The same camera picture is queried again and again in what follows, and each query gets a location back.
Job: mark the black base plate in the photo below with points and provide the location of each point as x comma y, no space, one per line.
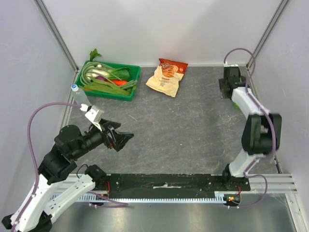
166,186

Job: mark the light blue cable duct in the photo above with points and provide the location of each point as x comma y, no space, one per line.
218,198

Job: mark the green asparagus bunch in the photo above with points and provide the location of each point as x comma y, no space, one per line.
128,85

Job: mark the green paper box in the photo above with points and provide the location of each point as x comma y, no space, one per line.
236,106

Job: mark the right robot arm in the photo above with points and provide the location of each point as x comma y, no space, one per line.
262,132

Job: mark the purple onion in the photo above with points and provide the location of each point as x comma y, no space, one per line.
101,78

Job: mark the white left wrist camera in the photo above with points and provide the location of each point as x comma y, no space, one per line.
93,114

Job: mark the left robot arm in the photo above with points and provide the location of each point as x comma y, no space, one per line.
39,211

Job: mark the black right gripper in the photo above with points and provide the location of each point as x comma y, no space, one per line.
225,85

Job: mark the red and cream snack bag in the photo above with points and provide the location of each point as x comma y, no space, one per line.
167,77

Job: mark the clear plastic water bottle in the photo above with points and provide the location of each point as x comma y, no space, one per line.
80,98

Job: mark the green plastic crate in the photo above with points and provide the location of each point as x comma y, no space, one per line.
134,72

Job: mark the green leafy vegetable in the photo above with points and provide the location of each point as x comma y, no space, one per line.
106,88

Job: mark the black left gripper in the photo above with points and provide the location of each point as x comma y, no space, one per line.
110,136

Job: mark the celery leaf sprig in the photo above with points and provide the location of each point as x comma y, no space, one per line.
93,54

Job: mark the orange carrot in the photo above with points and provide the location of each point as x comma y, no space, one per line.
119,82

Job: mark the bok choy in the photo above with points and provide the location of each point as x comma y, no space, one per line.
119,74

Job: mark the green long beans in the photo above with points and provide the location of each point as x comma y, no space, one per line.
84,71

